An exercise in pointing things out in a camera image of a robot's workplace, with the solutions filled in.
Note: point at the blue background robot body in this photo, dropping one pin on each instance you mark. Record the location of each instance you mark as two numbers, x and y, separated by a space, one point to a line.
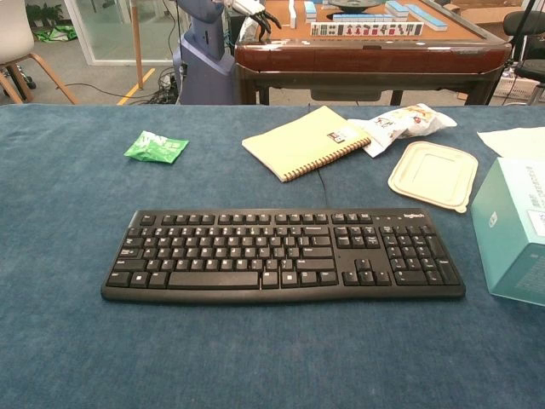
204 55

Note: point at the green bag on floor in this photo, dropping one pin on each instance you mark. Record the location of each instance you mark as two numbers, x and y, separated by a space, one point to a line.
53 33

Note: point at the teal cardboard box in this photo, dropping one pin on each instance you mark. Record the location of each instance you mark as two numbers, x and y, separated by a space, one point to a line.
513 238

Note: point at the black office chair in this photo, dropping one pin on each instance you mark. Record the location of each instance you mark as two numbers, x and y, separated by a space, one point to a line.
528 47

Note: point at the white paper sheet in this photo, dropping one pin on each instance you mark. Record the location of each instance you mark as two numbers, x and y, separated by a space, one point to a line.
517 139

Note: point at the blue-backed mahjong tile wall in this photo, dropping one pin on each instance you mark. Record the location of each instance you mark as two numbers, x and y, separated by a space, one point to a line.
409 13

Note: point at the white wooden-legged chair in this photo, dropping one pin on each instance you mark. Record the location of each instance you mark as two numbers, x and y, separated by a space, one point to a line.
19 51

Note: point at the beige square container lid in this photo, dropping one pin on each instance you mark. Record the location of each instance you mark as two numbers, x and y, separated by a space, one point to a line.
433 175

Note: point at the black background robot hand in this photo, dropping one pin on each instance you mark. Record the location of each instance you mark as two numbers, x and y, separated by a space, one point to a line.
265 21

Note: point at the white printed snack bag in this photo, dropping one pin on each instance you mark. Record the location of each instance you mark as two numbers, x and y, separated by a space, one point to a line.
404 123

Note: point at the brown mahjong table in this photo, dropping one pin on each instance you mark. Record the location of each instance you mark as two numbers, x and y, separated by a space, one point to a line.
370 57

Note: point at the green snack packet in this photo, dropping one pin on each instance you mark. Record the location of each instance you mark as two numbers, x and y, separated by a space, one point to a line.
156 147

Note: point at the blue velvet tablecloth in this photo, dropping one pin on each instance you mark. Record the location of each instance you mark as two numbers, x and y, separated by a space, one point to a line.
64 238

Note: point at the white plastic crate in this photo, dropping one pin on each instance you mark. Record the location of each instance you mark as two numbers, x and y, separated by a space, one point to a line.
517 87

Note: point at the yellow spiral notebook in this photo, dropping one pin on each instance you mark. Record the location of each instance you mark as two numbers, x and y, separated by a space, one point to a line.
303 143

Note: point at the wooden pole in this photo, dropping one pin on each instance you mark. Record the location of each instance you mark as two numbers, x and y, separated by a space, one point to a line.
137 42

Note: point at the black Logitech keyboard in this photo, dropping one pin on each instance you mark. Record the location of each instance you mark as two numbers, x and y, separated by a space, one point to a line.
238 255

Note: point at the row of face-up mahjong tiles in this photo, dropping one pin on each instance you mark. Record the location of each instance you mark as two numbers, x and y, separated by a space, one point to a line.
367 29

